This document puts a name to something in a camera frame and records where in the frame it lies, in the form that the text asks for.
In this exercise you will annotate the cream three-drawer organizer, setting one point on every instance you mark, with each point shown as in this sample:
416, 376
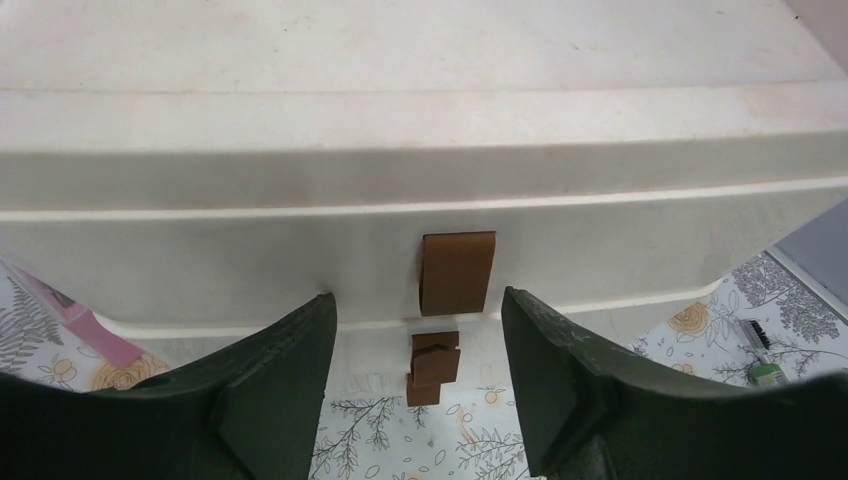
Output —
192, 171

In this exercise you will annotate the green mascara tube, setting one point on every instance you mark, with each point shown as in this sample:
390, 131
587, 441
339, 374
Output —
763, 372

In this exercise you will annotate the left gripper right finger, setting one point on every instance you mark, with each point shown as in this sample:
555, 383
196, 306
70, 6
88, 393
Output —
589, 408

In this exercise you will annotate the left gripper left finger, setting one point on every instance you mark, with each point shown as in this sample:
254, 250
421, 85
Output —
248, 411

